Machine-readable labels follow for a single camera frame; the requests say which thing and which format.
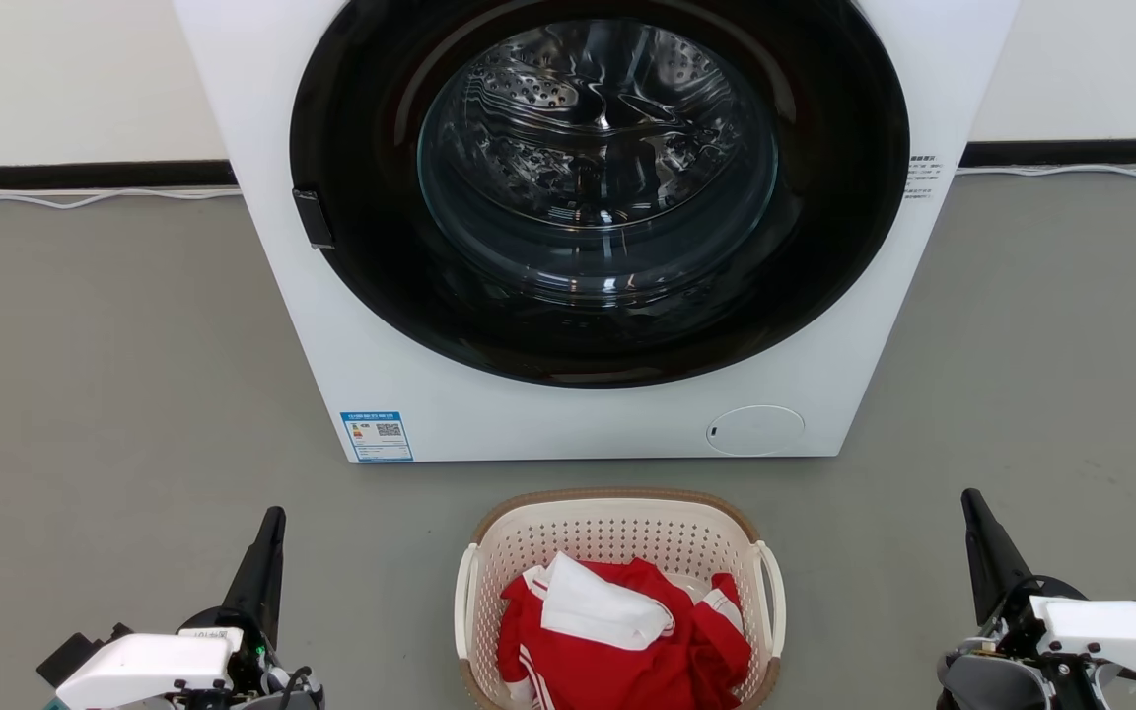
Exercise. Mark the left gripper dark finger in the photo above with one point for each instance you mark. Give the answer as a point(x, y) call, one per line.
point(260, 582)

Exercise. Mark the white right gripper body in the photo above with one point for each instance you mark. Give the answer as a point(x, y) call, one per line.
point(1110, 631)

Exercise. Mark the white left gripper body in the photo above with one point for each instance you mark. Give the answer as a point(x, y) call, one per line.
point(154, 661)

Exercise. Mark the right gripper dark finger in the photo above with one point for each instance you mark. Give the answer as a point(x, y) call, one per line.
point(992, 562)

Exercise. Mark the cream perforated laundry basket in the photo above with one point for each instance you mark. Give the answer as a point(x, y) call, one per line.
point(617, 532)

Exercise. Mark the blue energy label sticker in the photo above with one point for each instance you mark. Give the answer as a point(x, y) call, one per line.
point(377, 437)

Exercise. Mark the round white filter cover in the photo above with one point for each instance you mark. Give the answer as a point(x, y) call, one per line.
point(755, 431)

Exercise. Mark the white front-load washing machine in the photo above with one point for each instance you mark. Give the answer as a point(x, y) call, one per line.
point(568, 424)

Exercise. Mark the black round glass washer door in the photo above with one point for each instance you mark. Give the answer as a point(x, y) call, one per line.
point(824, 247)

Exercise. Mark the black washer door latch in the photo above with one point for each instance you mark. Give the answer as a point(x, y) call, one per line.
point(314, 219)

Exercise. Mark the red garment with white stripes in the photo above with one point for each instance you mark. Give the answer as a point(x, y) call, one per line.
point(627, 675)

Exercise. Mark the small printed text sticker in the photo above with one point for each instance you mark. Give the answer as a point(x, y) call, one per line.
point(922, 177)

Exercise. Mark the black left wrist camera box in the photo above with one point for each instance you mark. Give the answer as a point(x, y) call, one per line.
point(70, 656)

